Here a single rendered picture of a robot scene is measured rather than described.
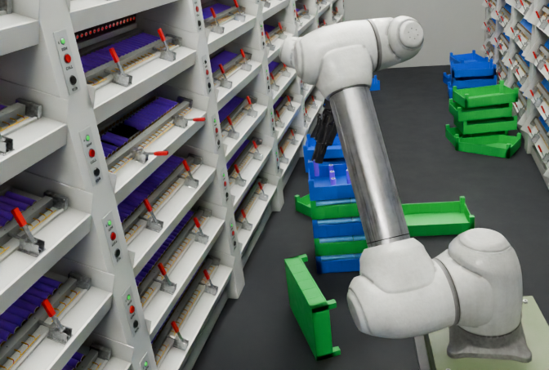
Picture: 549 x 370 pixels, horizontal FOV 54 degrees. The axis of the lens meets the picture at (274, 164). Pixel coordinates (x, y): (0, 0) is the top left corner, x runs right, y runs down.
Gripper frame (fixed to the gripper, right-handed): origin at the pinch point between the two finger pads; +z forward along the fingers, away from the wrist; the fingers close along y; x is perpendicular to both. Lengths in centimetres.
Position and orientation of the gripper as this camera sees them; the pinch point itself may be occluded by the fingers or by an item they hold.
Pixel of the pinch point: (319, 153)
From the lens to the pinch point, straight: 199.3
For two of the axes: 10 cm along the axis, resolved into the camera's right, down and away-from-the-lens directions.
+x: -8.5, -1.5, -5.1
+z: -2.7, 9.5, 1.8
